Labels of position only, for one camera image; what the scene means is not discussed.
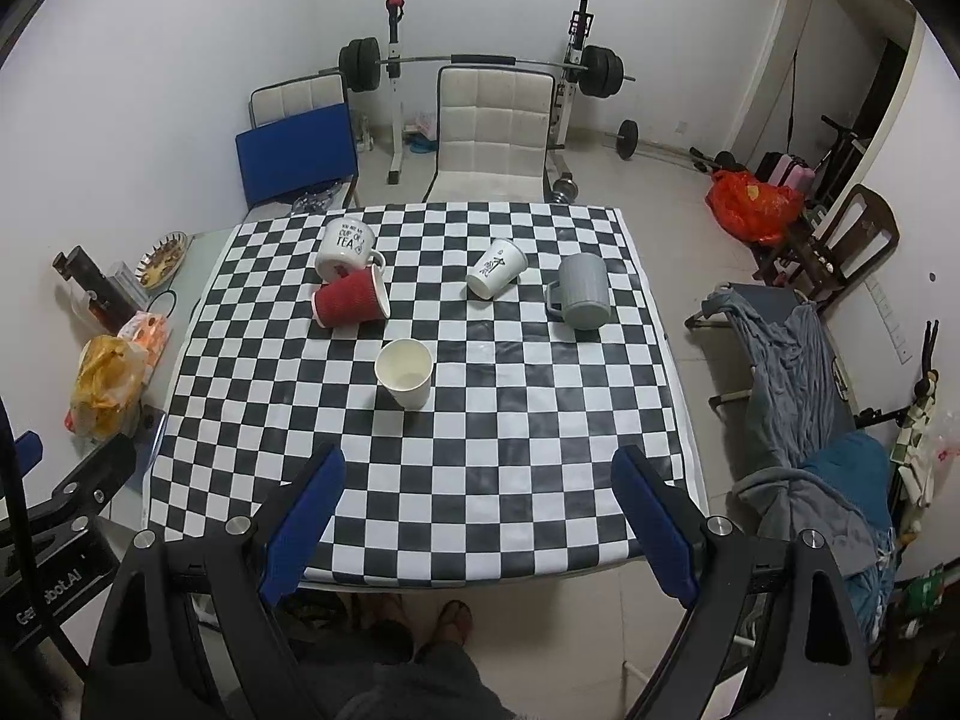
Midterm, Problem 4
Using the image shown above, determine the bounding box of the plain white paper cup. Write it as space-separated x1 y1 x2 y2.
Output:
374 340 434 410

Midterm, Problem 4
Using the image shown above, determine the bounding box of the red ribbed paper cup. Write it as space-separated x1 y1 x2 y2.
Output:
311 265 391 328

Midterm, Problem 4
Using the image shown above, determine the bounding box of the white paper cup with print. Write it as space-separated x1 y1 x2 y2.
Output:
466 239 529 301

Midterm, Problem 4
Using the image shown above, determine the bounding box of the yellow snack bag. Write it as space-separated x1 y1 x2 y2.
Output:
65 335 148 440

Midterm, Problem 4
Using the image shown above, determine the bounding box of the orange white snack bag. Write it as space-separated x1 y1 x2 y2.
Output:
117 312 169 369

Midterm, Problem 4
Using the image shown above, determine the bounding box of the dark bottle box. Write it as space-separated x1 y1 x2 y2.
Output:
52 245 137 335

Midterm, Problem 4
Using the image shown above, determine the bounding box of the decorated plate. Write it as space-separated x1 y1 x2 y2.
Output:
133 231 190 293

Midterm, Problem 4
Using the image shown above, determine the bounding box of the black white checkered tablecloth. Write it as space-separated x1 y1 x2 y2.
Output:
143 202 706 587

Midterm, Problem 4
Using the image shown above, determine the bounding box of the white mug with black text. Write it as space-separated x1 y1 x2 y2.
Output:
314 216 386 283

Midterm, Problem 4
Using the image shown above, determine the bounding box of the grey ribbed mug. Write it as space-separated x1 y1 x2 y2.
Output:
544 254 613 332

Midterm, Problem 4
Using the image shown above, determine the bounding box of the dark wooden chair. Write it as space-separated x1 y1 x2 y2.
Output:
754 184 900 316

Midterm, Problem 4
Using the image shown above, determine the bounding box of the blue backed chair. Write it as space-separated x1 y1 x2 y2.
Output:
235 70 359 213

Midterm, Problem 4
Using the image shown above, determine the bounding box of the red plastic bag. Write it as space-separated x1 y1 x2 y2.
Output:
706 171 804 247

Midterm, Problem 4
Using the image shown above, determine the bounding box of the white padded chair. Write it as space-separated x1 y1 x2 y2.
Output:
425 65 555 203

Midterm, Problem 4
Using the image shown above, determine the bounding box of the barbell with black weights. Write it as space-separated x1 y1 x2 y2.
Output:
335 37 636 99

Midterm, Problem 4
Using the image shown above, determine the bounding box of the white barbell rack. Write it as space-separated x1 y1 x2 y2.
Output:
425 0 594 203

